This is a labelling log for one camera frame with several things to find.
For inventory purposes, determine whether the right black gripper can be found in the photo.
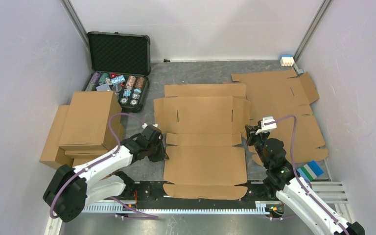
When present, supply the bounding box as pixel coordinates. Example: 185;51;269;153
245;125;270;167

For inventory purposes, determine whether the cardboard box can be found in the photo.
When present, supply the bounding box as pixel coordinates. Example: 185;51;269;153
59;91;122;151
154;83;250;200
40;105;117;169

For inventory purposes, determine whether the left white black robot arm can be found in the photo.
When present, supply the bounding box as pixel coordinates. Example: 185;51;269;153
43;124;168;222

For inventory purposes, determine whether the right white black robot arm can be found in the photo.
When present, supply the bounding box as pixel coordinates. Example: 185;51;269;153
245;117;365;235

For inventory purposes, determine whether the stack of flat cardboard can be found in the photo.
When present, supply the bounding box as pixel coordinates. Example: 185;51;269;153
232;69;329;163

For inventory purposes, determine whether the blue green white card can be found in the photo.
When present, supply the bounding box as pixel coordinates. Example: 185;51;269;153
297;161;324;181

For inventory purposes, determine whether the black poker chip case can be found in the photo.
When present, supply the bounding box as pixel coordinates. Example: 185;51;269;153
84;31;151;113

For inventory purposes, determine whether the white blue block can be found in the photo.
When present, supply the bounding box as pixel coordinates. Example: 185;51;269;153
280;54;295;67

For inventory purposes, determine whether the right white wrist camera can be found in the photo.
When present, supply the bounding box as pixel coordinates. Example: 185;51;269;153
256;116;277;135

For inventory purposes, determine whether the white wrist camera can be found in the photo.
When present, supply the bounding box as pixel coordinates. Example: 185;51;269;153
141;123;158;129
256;116;277;135

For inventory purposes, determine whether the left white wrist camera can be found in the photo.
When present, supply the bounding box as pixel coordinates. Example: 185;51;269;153
141;123;158;129

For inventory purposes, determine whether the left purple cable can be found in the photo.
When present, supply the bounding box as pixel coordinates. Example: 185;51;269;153
49;113;147;219

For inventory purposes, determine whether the purple cable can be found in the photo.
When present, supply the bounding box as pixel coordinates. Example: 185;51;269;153
264;115;351;235
49;113;147;219

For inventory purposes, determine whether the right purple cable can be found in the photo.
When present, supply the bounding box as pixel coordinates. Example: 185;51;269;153
264;115;351;235

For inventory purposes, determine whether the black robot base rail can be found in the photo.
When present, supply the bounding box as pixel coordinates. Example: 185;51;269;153
117;181;285;210

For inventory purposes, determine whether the white toothed cable duct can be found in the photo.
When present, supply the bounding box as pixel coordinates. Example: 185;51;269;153
82;202;269;215

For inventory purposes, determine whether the right aluminium corner post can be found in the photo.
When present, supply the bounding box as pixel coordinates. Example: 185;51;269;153
294;0;333;62

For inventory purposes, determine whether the aluminium corner post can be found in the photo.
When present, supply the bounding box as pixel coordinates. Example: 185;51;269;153
294;0;333;62
60;0;89;50

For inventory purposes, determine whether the left aluminium corner post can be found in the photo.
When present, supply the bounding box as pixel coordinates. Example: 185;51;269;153
60;0;89;50

